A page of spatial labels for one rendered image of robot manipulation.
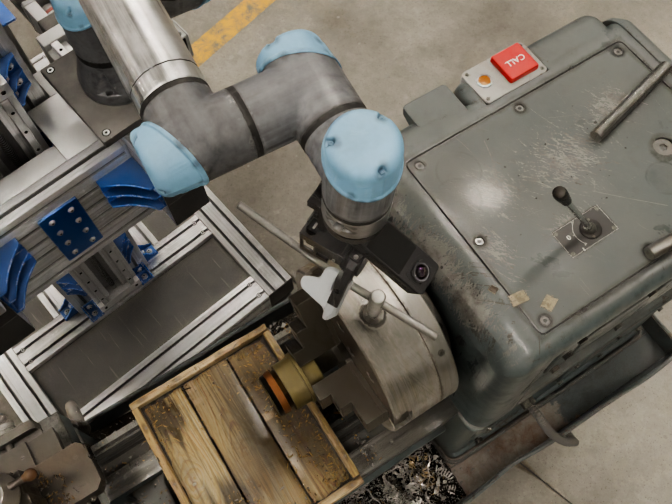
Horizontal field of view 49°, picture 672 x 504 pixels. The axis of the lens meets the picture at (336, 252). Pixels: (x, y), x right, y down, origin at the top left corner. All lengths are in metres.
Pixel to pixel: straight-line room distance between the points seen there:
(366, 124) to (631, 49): 0.82
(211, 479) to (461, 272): 0.61
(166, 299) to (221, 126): 1.61
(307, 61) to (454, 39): 2.33
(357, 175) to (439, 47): 2.37
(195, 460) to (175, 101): 0.86
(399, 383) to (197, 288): 1.24
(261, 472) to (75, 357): 1.02
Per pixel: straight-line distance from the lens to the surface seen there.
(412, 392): 1.15
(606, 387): 1.89
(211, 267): 2.29
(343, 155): 0.66
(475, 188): 1.19
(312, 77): 0.72
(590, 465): 2.41
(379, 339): 1.10
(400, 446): 1.43
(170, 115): 0.71
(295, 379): 1.19
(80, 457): 1.35
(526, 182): 1.21
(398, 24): 3.07
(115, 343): 2.27
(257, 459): 1.41
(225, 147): 0.70
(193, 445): 1.44
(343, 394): 1.20
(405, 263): 0.84
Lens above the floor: 2.27
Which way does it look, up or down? 65 degrees down
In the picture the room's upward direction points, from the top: 2 degrees counter-clockwise
